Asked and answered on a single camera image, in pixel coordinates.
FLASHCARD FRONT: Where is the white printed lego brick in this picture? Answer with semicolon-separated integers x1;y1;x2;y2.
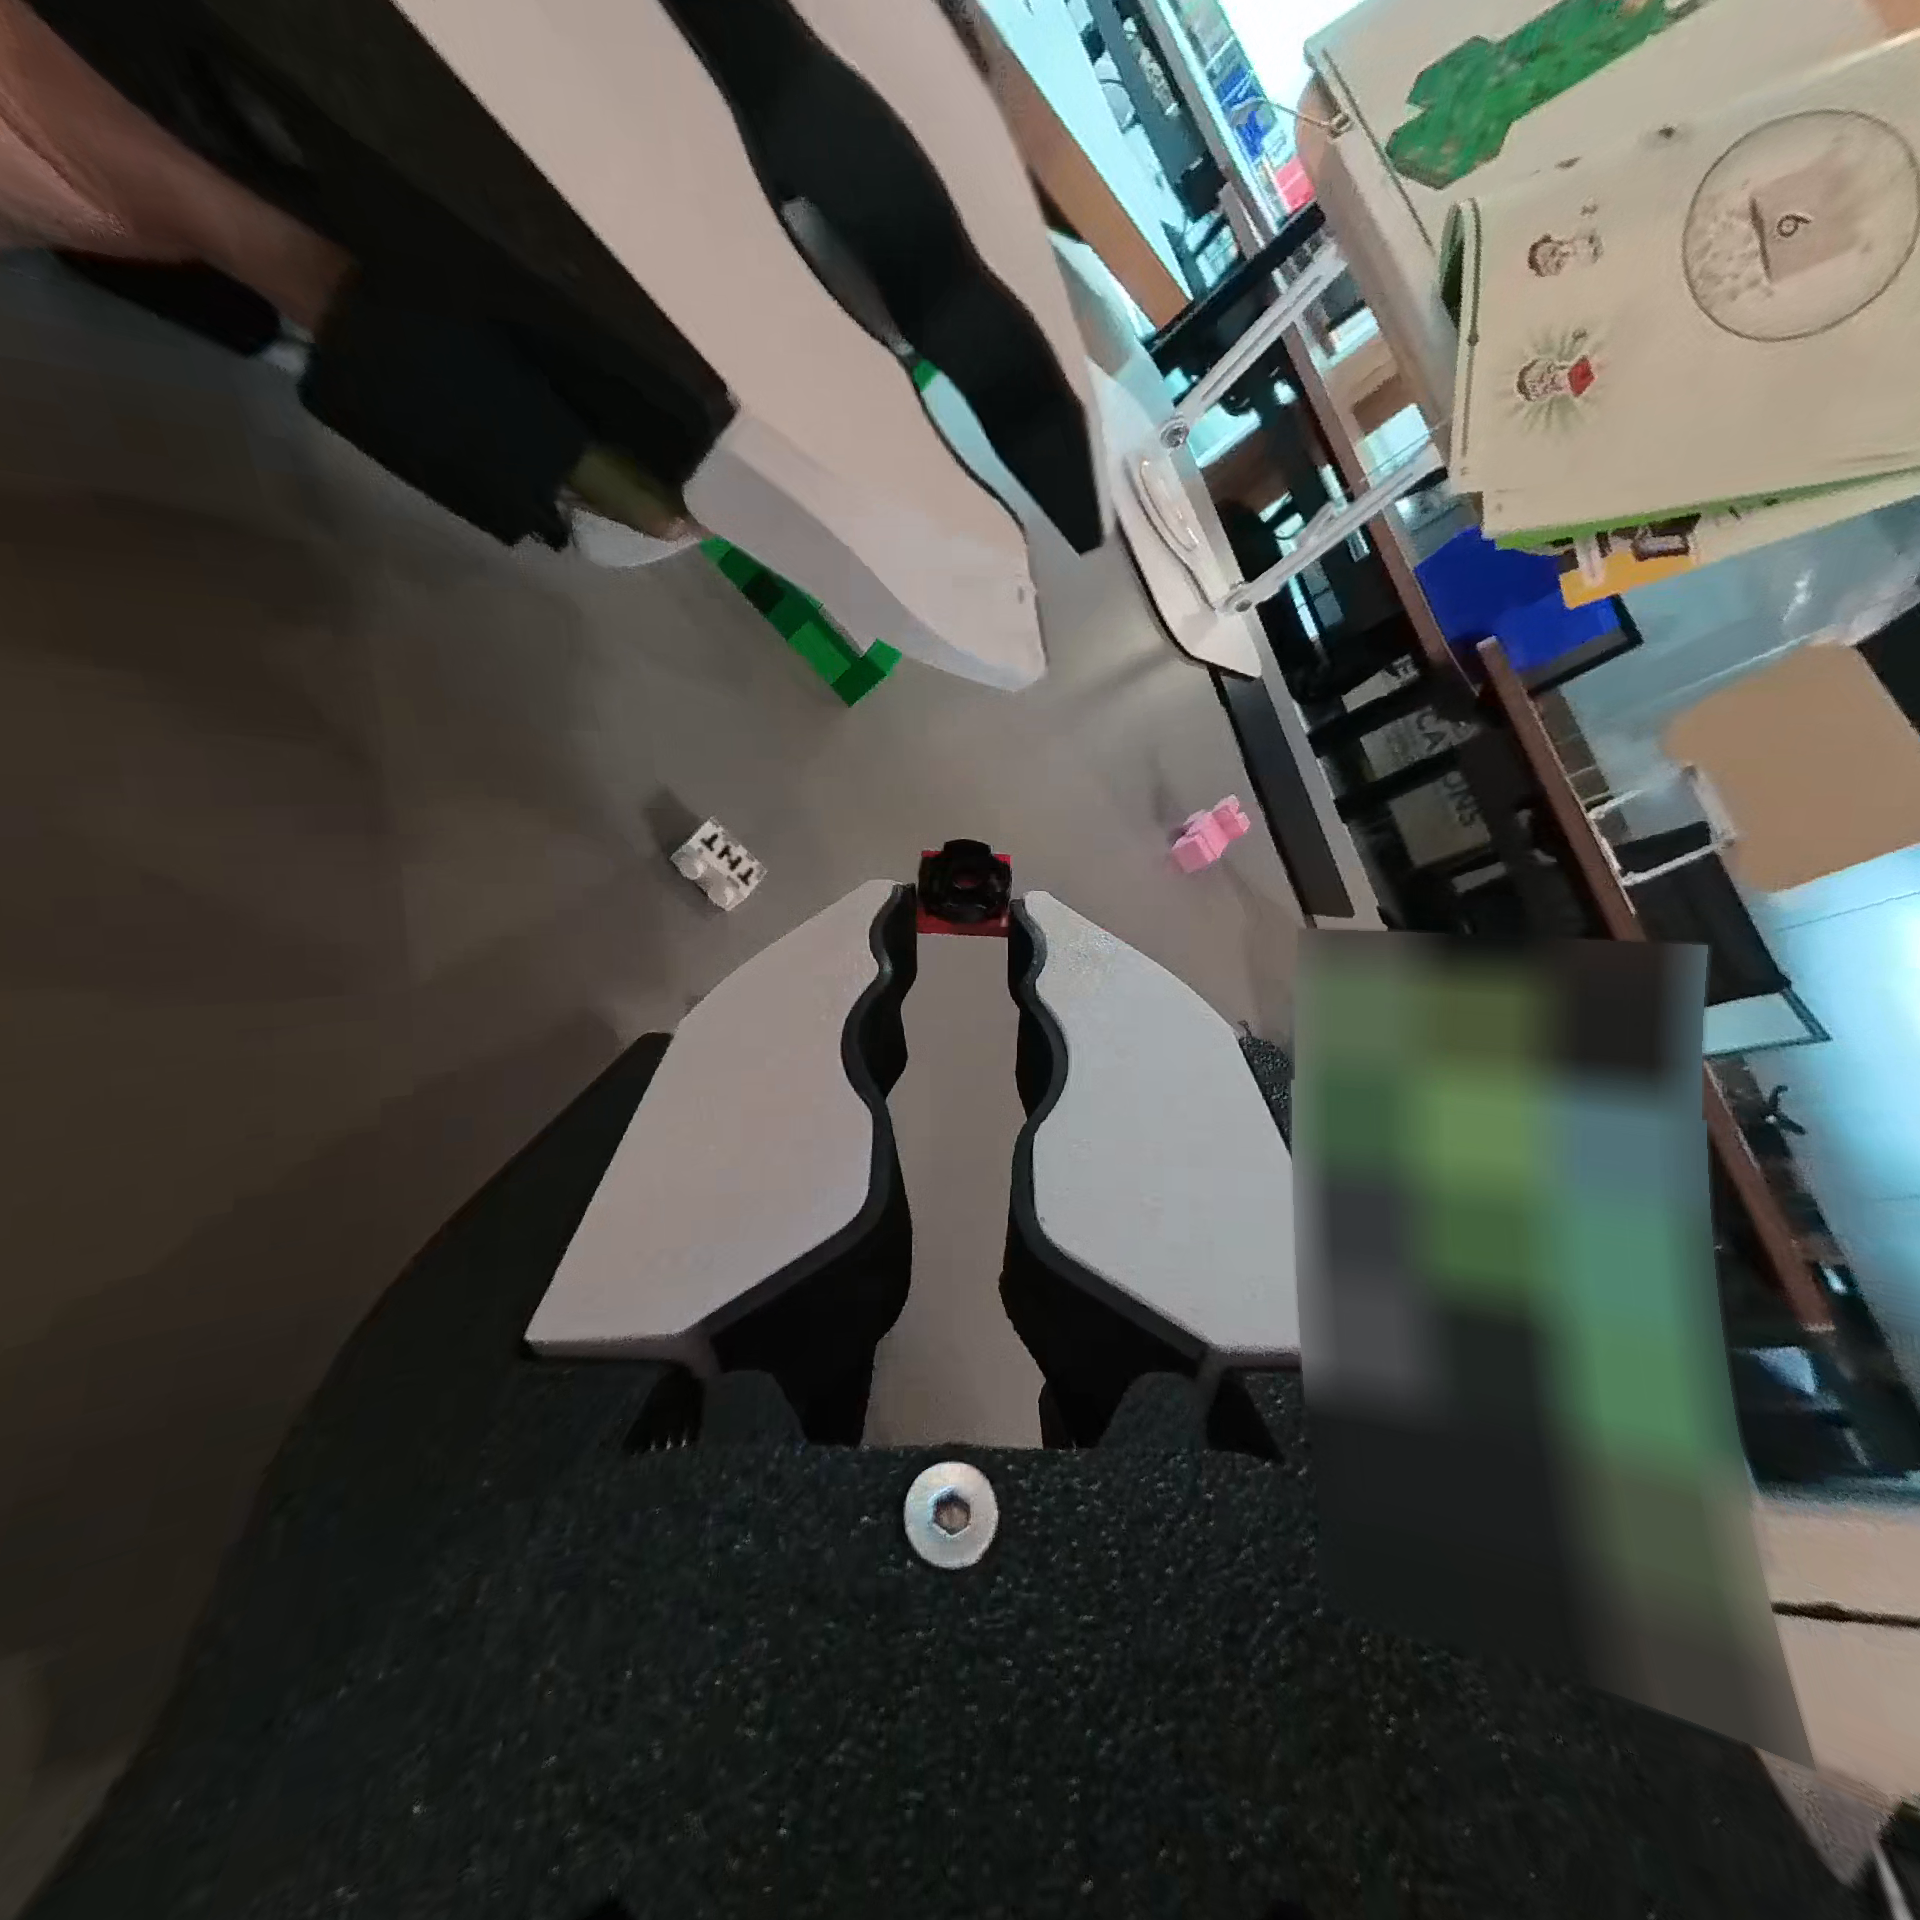
670;816;768;912

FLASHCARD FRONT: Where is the yellow booklet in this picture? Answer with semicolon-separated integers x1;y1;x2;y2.
1559;518;1706;609

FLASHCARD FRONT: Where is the black tablet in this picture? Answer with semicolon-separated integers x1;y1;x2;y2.
1201;661;1361;923

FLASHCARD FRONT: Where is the blue plastic bin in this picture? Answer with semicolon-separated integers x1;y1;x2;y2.
1411;526;1643;693

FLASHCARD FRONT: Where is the wooden board book stand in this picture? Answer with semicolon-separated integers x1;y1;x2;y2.
1664;645;1920;895

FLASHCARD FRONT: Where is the circle print instruction booklet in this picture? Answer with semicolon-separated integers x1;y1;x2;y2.
1440;37;1920;543

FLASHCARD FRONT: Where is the instruction booklet on stand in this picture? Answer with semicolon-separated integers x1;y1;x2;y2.
1102;0;1503;683

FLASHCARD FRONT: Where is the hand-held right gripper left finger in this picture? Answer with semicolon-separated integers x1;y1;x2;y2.
522;882;922;1370

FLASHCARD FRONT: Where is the black round lego piece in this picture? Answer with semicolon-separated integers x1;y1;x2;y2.
920;837;1011;923

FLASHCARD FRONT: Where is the person's left hand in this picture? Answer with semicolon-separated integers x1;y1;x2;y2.
0;0;354;333

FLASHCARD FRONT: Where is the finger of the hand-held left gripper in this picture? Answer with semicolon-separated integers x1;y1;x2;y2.
672;0;1113;554
394;0;1050;695

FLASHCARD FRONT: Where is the green lego panel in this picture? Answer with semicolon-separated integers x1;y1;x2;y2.
698;357;946;711

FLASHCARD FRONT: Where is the creeper picture instruction booklet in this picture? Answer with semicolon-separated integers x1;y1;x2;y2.
1306;0;1920;214

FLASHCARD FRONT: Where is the red lego brick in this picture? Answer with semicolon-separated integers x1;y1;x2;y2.
914;845;1020;941

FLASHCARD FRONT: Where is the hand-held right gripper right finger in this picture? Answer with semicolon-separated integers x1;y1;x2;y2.
1006;891;1306;1374

